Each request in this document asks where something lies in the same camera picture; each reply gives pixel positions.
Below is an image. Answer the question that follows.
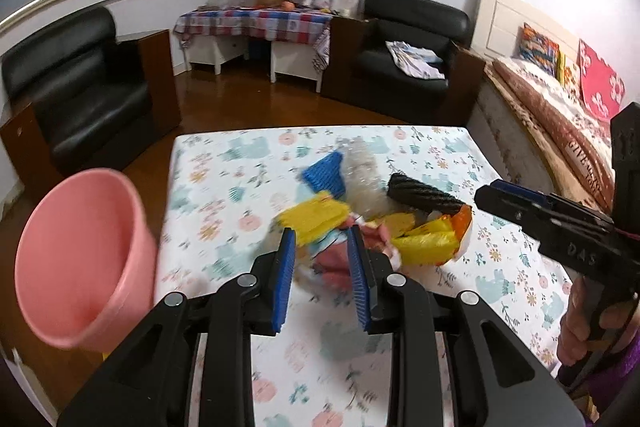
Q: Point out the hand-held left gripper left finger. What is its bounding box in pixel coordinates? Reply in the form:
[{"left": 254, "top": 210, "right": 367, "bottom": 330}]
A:
[{"left": 57, "top": 227, "right": 301, "bottom": 427}]

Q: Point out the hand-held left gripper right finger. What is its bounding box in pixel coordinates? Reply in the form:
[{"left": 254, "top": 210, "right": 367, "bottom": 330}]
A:
[{"left": 347, "top": 224, "right": 586, "bottom": 427}]

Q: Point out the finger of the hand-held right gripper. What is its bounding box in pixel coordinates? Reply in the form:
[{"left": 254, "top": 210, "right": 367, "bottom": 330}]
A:
[
  {"left": 491, "top": 179, "right": 616, "bottom": 229},
  {"left": 474, "top": 185, "right": 557, "bottom": 239}
]

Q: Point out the pink wrapper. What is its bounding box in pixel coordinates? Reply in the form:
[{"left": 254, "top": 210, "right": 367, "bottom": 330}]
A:
[{"left": 311, "top": 217, "right": 402, "bottom": 290}]

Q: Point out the orange and white wrapper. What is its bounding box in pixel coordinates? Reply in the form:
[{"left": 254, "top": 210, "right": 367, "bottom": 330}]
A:
[{"left": 439, "top": 204, "right": 474, "bottom": 264}]

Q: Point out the yellow foam net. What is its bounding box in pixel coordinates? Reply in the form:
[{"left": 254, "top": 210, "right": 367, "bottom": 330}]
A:
[{"left": 273, "top": 193, "right": 352, "bottom": 249}]

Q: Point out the yellow plastic bag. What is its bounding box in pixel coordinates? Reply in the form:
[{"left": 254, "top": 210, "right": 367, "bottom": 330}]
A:
[{"left": 389, "top": 212, "right": 461, "bottom": 266}]

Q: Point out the black foam net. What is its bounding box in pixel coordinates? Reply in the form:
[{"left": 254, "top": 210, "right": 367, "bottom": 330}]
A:
[{"left": 386, "top": 173, "right": 464, "bottom": 216}]

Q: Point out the clear bubble wrap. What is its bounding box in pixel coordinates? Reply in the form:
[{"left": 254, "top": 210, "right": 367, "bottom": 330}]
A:
[{"left": 334, "top": 138, "right": 402, "bottom": 220}]

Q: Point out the blue foam net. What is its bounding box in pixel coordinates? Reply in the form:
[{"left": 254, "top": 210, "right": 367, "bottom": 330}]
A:
[{"left": 301, "top": 151, "right": 347, "bottom": 200}]

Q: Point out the pink plastic bucket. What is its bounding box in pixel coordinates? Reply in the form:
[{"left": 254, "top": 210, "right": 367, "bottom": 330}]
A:
[{"left": 14, "top": 169, "right": 162, "bottom": 351}]

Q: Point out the person's right forearm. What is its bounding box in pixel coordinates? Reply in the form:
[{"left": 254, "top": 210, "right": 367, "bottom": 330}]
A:
[{"left": 554, "top": 332, "right": 640, "bottom": 425}]

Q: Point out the person's right hand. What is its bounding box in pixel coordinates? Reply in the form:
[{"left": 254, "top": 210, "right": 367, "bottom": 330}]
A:
[{"left": 557, "top": 276, "right": 640, "bottom": 369}]

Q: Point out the floral printed tablecloth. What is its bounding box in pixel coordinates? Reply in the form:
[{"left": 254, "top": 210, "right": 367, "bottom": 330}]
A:
[{"left": 152, "top": 125, "right": 575, "bottom": 427}]

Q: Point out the bed with brown blanket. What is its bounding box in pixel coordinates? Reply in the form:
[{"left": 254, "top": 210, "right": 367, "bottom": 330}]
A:
[{"left": 469, "top": 56, "right": 617, "bottom": 214}]

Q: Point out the yellow pillow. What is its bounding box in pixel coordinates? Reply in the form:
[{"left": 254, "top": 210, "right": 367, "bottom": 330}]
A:
[{"left": 556, "top": 53, "right": 584, "bottom": 102}]

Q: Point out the red floral pillow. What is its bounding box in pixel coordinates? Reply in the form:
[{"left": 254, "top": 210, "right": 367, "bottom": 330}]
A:
[{"left": 577, "top": 39, "right": 627, "bottom": 121}]

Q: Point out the colourful patterned pillow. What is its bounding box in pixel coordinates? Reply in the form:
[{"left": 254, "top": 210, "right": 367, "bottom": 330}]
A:
[{"left": 517, "top": 22, "right": 561, "bottom": 76}]

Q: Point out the light patterned cloth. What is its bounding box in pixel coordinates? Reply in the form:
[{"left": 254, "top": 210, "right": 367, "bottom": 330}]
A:
[{"left": 385, "top": 40, "right": 446, "bottom": 80}]

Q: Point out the black leather armchair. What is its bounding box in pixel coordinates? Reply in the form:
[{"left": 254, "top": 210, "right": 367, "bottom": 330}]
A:
[
  {"left": 0, "top": 6, "right": 182, "bottom": 188},
  {"left": 320, "top": 0, "right": 487, "bottom": 126}
]

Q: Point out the white headboard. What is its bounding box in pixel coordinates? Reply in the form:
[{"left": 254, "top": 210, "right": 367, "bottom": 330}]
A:
[{"left": 472, "top": 0, "right": 640, "bottom": 108}]

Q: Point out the white desk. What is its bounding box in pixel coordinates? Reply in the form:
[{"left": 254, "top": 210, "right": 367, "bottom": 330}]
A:
[{"left": 187, "top": 34, "right": 324, "bottom": 94}]

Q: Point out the plaid tablecloth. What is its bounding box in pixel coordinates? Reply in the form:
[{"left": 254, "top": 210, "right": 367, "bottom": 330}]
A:
[{"left": 173, "top": 7, "right": 334, "bottom": 70}]

